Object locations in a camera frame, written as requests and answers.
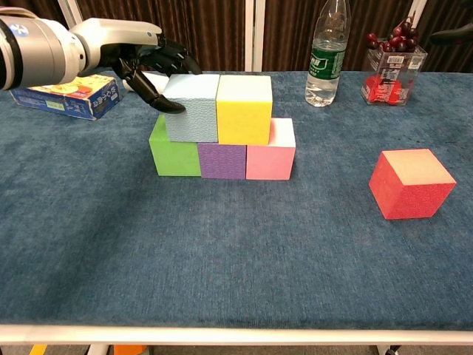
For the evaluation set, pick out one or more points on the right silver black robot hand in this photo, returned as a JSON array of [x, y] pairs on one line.
[[452, 35]]

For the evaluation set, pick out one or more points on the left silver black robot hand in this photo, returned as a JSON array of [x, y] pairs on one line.
[[111, 33]]

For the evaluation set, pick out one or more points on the light blue foam cube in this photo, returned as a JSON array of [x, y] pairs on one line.
[[192, 111]]

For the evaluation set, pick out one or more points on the green foam cube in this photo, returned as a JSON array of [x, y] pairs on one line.
[[173, 159]]

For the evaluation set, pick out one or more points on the yellow foam cube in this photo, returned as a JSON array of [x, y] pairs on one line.
[[244, 118]]

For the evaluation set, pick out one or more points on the red foam cube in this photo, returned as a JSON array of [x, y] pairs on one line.
[[414, 196]]

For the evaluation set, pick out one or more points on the purple foam cube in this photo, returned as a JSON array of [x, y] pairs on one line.
[[221, 162]]

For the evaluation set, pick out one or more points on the pink foam cube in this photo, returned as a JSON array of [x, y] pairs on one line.
[[269, 162]]

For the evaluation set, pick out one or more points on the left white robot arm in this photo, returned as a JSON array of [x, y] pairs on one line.
[[37, 51]]

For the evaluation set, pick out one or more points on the dark red grape bunch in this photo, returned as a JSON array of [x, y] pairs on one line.
[[397, 42]]

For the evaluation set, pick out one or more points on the white plastic wrap roll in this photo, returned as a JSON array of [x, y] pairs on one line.
[[155, 79]]

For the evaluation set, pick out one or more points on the blue orange snack box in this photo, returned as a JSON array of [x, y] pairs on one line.
[[74, 98]]

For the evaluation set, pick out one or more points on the clear plastic box red contents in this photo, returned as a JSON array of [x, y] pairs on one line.
[[391, 81]]

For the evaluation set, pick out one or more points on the clear green-label water bottle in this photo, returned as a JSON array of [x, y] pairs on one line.
[[325, 63]]

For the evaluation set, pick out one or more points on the blue table cloth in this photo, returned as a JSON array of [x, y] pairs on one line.
[[221, 240]]

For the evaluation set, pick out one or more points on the orange plastic object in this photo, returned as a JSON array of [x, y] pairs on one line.
[[129, 350]]

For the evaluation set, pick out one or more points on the yellow floor tape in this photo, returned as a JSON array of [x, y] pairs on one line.
[[38, 350]]

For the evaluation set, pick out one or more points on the white partition post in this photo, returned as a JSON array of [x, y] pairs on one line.
[[423, 7], [255, 33], [68, 9]]

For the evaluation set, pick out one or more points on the white table frame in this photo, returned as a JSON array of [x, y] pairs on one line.
[[236, 335]]

